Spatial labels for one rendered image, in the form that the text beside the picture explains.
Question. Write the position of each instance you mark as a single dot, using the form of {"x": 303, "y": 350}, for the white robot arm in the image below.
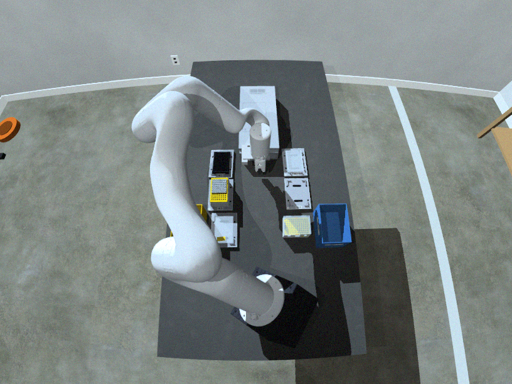
{"x": 193, "y": 254}

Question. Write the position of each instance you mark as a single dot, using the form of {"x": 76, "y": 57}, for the yellow open-top bin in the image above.
{"x": 202, "y": 211}

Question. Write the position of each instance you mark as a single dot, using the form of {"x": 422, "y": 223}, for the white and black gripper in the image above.
{"x": 260, "y": 165}

